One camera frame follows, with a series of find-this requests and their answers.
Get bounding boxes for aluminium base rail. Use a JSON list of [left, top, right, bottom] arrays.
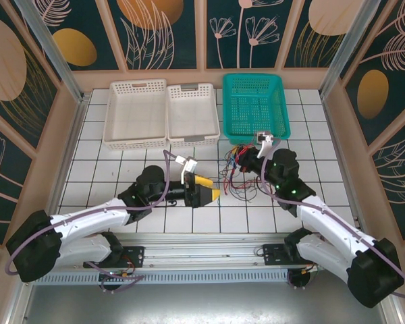
[[62, 231, 293, 271]]

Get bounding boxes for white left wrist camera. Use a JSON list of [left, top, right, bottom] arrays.
[[175, 154, 200, 186]]

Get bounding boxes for large white plastic basket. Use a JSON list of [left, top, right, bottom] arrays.
[[102, 78, 168, 151]]

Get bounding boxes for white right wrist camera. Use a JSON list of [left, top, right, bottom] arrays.
[[254, 130, 280, 159]]

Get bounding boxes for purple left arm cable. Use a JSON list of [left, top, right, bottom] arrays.
[[5, 150, 182, 295]]

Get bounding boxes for grey slotted cable duct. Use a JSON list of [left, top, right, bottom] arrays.
[[32, 269, 291, 285]]

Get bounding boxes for aluminium side rail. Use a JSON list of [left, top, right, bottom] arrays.
[[320, 94, 364, 234], [36, 94, 90, 246]]

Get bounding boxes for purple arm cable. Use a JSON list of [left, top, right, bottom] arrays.
[[259, 136, 405, 298], [5, 150, 182, 295]]

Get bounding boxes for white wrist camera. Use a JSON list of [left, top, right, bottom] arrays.
[[254, 130, 280, 159], [175, 154, 200, 186]]

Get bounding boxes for small white basket grey handles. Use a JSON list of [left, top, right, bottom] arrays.
[[167, 82, 221, 149]]

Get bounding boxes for aluminium frame post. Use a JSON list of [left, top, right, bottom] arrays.
[[319, 0, 379, 101], [15, 0, 88, 104]]

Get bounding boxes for black round cable port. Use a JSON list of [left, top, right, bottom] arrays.
[[288, 269, 312, 290], [99, 272, 122, 295]]

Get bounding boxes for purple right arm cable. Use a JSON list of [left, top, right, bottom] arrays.
[[259, 136, 405, 298]]

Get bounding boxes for teal plastic basket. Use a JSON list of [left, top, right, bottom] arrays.
[[221, 73, 292, 146]]

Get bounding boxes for blue thin wire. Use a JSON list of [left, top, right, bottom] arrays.
[[222, 150, 246, 171], [234, 188, 259, 204]]

